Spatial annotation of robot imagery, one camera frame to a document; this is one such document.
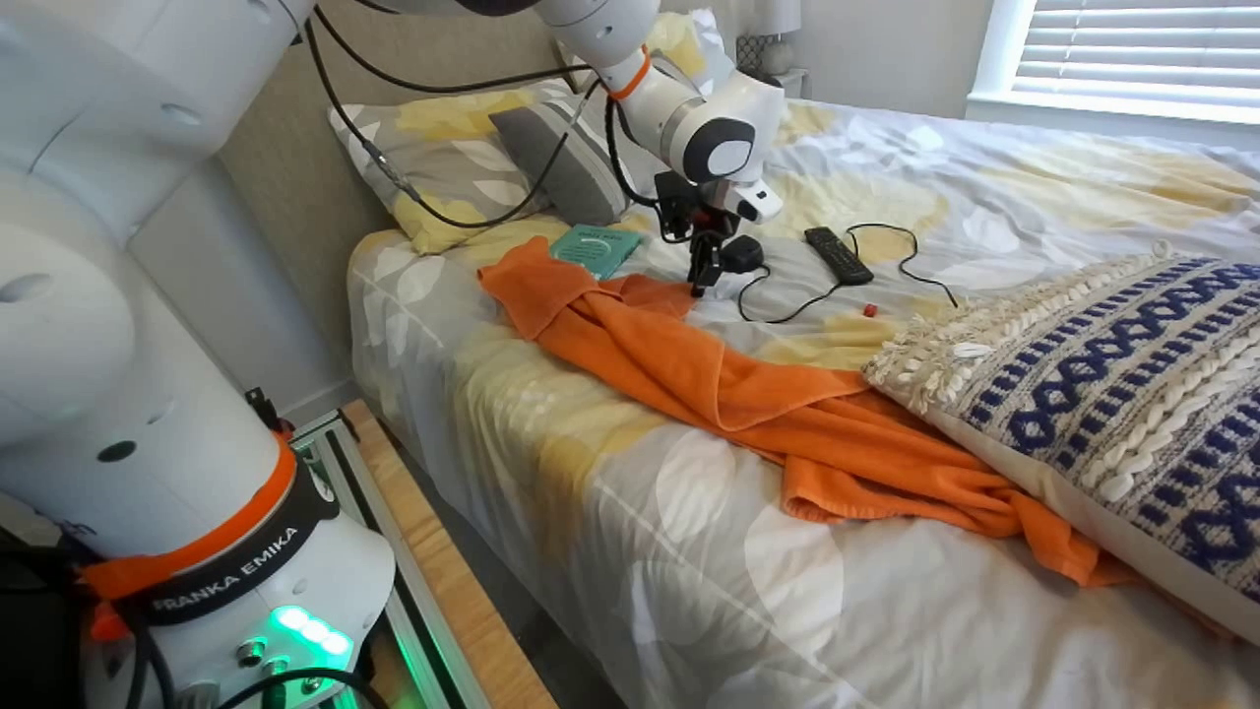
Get blue white patterned pillow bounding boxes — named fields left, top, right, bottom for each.
left=868, top=256, right=1260, bottom=643

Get white window blinds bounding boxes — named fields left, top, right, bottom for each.
left=1011, top=0, right=1260, bottom=111

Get orange towel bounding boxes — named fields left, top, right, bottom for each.
left=481, top=236, right=1124, bottom=585

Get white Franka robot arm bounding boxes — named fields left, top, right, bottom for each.
left=0, top=0, right=394, bottom=709

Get rear floral pillow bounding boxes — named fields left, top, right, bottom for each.
left=628, top=7, right=740, bottom=123

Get grey striped pillow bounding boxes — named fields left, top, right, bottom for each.
left=484, top=82, right=632, bottom=223

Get yellow grey floral pillow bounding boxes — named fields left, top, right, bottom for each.
left=327, top=90, right=532, bottom=250

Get grey upholstered headboard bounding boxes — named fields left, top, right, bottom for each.
left=133, top=0, right=556, bottom=399

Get bed with floral comforter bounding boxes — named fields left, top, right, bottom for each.
left=348, top=102, right=1260, bottom=709

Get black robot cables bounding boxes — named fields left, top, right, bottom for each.
left=301, top=0, right=661, bottom=233

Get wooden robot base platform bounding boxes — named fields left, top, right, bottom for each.
left=295, top=403, right=556, bottom=709

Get black remote control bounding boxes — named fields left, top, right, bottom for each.
left=804, top=229, right=873, bottom=282

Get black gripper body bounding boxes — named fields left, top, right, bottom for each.
left=653, top=172, right=736, bottom=242

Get bedside lamp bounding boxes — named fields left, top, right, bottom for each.
left=736, top=0, right=804, bottom=77

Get teal booklet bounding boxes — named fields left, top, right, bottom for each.
left=553, top=223, right=641, bottom=281

